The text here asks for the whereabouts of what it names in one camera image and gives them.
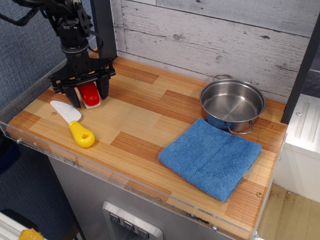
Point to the black vertical post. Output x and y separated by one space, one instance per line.
103 25

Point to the red toy sushi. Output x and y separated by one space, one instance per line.
90 95

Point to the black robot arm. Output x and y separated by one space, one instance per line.
72 25

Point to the clear acrylic guard rail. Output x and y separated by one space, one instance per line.
147 109

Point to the dark right frame post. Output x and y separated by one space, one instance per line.
305 66

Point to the small steel pot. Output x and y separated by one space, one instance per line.
231 104

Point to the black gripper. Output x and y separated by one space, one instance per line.
81 69

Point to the blue folded cloth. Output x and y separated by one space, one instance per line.
211 159

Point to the yellow handled toy knife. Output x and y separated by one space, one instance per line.
83 137

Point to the silver button panel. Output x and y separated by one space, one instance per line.
123 225

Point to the white metal box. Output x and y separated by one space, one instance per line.
298 168

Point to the grey metal cabinet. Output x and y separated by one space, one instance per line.
87 186

